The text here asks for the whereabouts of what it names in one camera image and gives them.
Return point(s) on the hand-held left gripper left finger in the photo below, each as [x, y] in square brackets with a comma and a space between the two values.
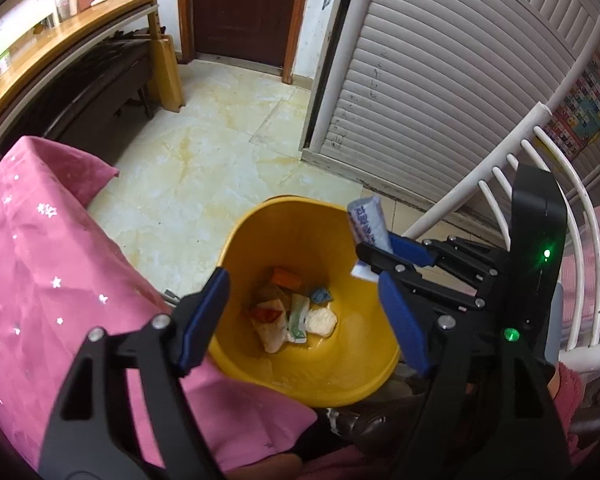
[202, 320]

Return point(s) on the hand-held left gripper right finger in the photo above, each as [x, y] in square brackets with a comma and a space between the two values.
[405, 325]

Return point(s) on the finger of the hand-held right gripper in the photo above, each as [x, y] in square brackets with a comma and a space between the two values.
[375, 256]
[412, 250]

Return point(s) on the white blue printed packet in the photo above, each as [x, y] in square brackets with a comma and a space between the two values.
[367, 220]

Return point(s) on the red snack wrapper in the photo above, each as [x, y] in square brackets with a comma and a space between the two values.
[266, 314]

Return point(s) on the small blue packet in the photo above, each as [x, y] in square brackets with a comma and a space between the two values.
[320, 294]

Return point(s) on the white tissue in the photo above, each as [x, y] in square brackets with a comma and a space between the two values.
[274, 335]

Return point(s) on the white paper ball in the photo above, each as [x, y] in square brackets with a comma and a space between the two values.
[322, 321]

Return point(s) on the small orange box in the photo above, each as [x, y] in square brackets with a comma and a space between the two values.
[286, 277]

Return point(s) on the green white packet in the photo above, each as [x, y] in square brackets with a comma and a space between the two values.
[298, 317]

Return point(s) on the yellow plastic bucket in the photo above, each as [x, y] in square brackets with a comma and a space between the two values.
[290, 375]

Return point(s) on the colourful chart poster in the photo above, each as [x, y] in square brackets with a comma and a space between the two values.
[590, 105]

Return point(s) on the pink star tablecloth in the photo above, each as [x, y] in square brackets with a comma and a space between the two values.
[55, 240]

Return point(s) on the white louvered door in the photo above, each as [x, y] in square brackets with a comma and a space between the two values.
[430, 60]

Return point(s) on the dark brown door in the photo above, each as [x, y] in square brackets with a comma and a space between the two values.
[240, 20]

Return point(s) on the wooden desk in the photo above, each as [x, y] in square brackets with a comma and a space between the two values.
[80, 25]

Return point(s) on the white jar green label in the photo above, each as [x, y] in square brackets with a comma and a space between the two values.
[1, 61]

